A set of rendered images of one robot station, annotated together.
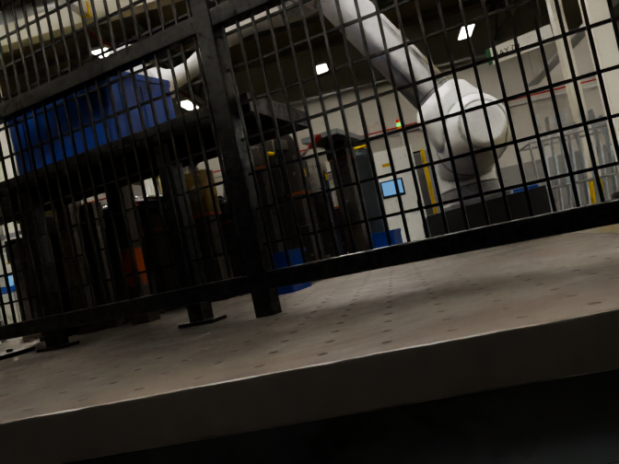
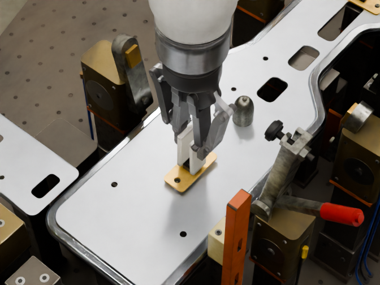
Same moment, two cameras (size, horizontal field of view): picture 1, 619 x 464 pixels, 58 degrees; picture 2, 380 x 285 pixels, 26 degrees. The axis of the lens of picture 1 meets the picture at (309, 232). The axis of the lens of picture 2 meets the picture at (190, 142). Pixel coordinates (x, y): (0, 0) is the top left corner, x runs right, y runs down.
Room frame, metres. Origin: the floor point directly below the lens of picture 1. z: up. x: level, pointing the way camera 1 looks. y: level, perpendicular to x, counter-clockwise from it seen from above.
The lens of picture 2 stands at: (0.93, 0.24, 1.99)
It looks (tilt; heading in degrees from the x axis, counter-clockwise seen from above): 53 degrees down; 15
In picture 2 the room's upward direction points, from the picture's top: straight up
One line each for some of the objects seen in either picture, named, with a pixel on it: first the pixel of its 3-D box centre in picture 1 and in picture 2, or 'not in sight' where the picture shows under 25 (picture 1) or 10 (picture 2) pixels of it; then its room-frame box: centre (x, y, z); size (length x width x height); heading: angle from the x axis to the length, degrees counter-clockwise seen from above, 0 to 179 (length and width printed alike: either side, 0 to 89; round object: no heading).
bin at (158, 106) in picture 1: (93, 133); not in sight; (1.09, 0.37, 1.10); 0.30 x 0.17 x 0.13; 58
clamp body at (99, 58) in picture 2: not in sight; (113, 126); (1.73, 0.59, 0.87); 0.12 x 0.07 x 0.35; 66
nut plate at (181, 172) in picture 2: not in sight; (190, 165); (1.59, 0.42, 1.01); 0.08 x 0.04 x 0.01; 156
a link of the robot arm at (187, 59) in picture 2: not in sight; (192, 35); (1.59, 0.41, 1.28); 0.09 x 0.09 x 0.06
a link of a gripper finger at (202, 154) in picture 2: not in sight; (208, 149); (1.58, 0.39, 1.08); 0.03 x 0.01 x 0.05; 66
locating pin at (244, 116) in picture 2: not in sight; (243, 111); (1.70, 0.36, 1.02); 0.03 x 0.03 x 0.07
